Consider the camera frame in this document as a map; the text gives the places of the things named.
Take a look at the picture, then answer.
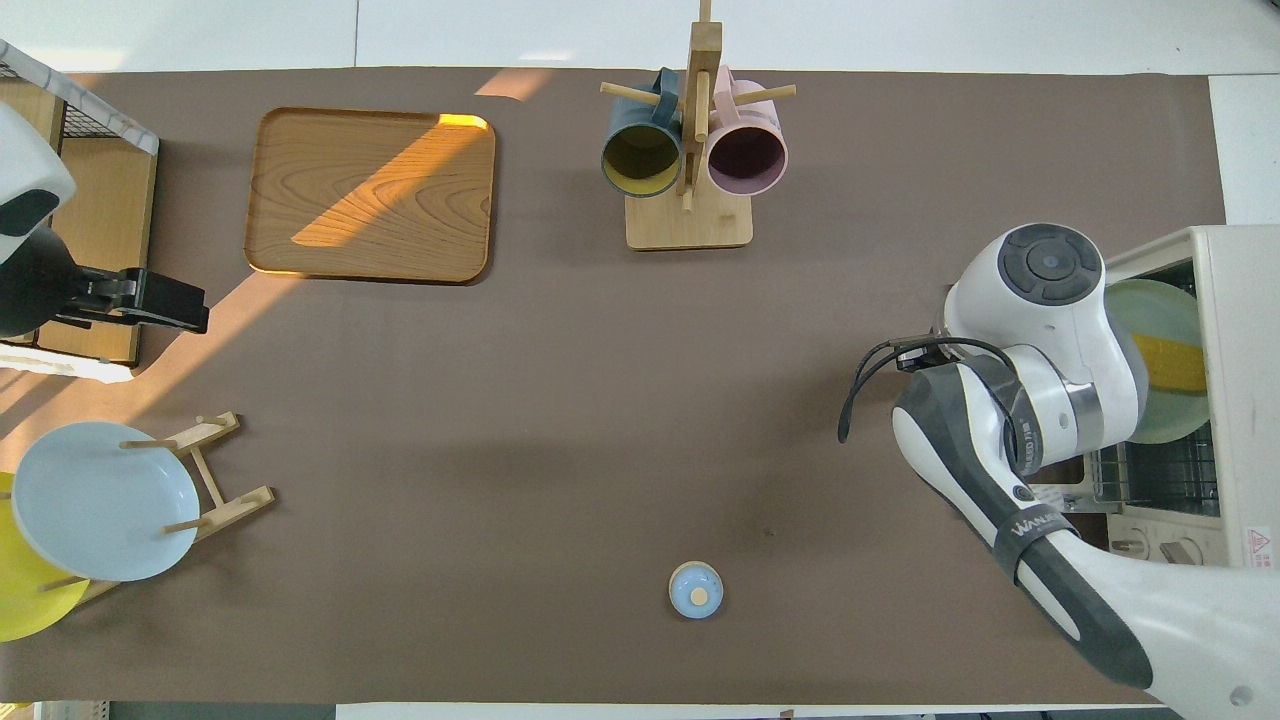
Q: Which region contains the wooden serving tray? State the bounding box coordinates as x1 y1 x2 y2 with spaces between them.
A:
244 107 497 286

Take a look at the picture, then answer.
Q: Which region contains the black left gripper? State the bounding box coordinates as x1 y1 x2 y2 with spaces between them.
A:
0 228 209 339

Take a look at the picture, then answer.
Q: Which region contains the white toaster oven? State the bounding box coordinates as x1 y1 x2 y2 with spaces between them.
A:
1090 225 1280 571

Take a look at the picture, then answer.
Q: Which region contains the dark blue mug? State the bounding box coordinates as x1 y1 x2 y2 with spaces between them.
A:
601 68 684 199

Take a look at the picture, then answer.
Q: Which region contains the brown table mat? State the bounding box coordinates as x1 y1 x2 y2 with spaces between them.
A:
0 67 1276 706

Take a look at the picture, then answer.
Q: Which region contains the white checked cloth liner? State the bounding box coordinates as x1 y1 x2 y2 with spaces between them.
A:
0 40 161 383

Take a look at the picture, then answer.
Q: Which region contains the wooden plate rack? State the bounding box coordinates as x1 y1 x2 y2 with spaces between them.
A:
40 411 277 606

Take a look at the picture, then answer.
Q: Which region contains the light blue plate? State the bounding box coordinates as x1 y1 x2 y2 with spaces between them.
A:
12 421 201 583

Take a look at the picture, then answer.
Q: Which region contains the pale green plate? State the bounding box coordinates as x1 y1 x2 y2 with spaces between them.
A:
1105 278 1211 444

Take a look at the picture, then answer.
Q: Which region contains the wooden mug rack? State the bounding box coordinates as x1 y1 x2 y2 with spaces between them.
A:
600 0 798 251

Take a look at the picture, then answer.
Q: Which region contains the pink mug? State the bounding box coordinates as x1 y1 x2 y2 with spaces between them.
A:
706 66 789 197

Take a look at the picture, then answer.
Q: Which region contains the oven glass door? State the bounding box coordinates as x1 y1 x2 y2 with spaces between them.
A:
1030 455 1106 513

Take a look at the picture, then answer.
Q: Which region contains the yellow plate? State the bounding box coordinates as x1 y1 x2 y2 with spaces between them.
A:
0 472 91 643

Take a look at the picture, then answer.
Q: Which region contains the small blue dome lid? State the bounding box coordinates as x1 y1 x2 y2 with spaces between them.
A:
668 561 725 620

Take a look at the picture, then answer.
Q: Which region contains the black wire basket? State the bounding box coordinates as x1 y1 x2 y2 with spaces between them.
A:
0 40 161 381

